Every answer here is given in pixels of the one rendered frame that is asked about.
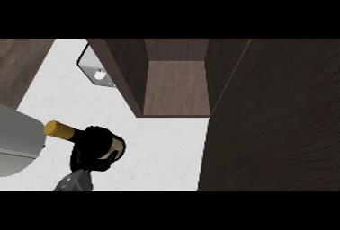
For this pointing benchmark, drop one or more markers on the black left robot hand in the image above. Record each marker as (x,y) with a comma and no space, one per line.
(90,146)

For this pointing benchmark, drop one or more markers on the dark wine bottle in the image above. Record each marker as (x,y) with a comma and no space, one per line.
(59,130)

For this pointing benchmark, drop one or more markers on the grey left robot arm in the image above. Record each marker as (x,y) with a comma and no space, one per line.
(74,183)

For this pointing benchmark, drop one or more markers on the open dark wooden cabinet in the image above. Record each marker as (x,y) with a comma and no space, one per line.
(176,90)

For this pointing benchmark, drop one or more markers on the dark wooden cabinet door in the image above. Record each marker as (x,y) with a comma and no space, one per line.
(273,119)

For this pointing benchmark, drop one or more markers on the pale grey appliance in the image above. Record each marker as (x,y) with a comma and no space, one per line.
(19,140)

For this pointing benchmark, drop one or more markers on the dark brown wooden panel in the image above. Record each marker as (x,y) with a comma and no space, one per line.
(19,66)

